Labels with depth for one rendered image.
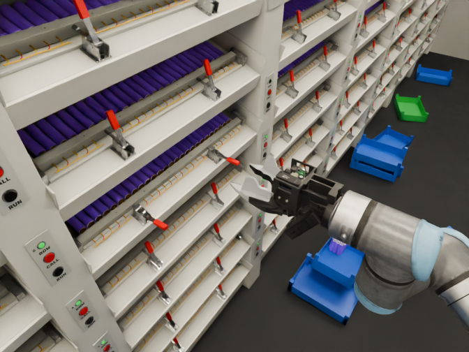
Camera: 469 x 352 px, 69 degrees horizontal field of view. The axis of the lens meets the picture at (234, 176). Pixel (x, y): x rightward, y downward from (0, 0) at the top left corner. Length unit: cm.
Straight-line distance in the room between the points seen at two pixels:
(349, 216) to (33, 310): 59
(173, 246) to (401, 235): 61
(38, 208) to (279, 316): 131
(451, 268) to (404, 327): 111
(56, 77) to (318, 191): 45
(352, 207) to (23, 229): 52
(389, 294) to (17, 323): 66
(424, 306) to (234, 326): 90
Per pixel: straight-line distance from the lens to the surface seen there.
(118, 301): 93
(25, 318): 76
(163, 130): 73
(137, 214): 80
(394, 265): 61
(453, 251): 77
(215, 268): 138
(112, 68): 59
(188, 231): 101
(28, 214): 60
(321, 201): 62
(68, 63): 57
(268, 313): 171
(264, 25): 91
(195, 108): 79
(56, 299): 74
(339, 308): 178
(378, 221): 59
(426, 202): 241
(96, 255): 78
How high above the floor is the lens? 153
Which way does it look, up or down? 42 degrees down
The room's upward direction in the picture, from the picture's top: straight up
